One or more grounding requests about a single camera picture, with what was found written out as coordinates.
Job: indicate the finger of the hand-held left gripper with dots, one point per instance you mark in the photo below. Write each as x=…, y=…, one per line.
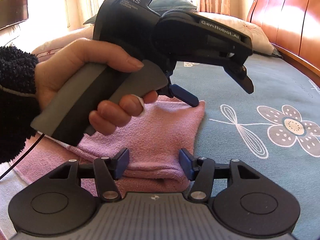
x=186, y=96
x=243, y=80

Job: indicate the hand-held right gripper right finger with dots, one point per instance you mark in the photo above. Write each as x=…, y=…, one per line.
x=186, y=165

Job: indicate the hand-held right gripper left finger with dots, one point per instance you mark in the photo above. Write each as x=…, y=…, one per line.
x=122, y=163

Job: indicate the pink and cream knit sweater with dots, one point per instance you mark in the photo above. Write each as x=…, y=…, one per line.
x=162, y=135

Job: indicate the person's left forearm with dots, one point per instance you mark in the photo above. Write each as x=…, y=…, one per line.
x=15, y=105

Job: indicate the person's left hand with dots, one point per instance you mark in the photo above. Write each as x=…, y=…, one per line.
x=75, y=52

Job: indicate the teal floral pillow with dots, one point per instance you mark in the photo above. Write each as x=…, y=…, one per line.
x=175, y=5

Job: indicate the folded floral quilt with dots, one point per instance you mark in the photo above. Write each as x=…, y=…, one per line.
x=255, y=37

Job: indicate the wooden bed headboard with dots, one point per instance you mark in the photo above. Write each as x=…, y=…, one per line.
x=287, y=12

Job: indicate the wall television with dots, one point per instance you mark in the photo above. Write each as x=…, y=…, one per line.
x=12, y=12

